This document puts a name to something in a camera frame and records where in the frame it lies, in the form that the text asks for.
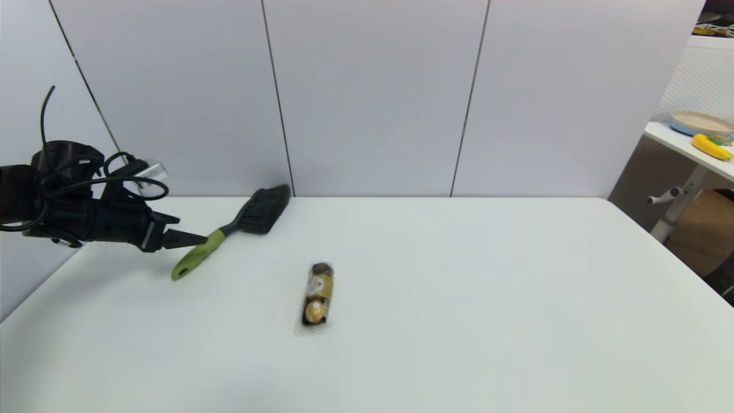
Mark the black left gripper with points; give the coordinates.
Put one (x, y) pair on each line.
(120, 221)

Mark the clear chocolate ball pack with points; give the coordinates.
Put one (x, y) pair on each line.
(317, 295)

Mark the grey perforated partition panel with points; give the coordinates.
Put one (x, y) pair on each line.
(642, 183)

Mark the white side table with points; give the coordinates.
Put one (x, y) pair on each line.
(676, 143)

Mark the beige and blue plate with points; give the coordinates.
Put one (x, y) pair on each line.
(699, 123)

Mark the yellow toy banana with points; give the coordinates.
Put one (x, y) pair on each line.
(710, 148)

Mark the white perforated partition panel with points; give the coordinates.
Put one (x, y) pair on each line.
(702, 80)

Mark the yellow and white clutter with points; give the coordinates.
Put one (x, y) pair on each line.
(714, 31)

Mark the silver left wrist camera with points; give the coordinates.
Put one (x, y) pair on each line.
(150, 172)

